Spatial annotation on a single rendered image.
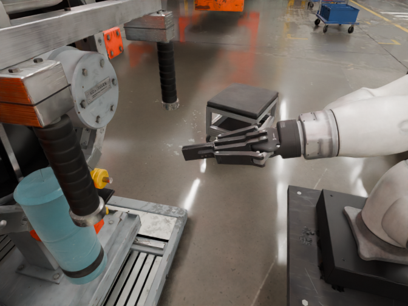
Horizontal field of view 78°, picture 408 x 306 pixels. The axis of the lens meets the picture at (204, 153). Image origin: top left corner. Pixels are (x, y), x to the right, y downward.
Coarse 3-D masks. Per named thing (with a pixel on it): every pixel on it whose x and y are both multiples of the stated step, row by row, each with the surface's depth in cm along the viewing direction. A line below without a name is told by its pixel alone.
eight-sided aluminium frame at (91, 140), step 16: (80, 0) 56; (80, 48) 64; (96, 48) 63; (80, 128) 68; (80, 144) 68; (96, 144) 68; (96, 160) 68; (0, 208) 48; (16, 208) 51; (0, 224) 45; (16, 224) 47
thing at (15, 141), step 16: (16, 16) 62; (0, 128) 52; (16, 128) 72; (32, 128) 60; (0, 144) 53; (16, 144) 69; (32, 144) 69; (0, 160) 66; (16, 160) 57; (32, 160) 65; (48, 160) 65; (0, 176) 61; (16, 176) 58; (0, 192) 55
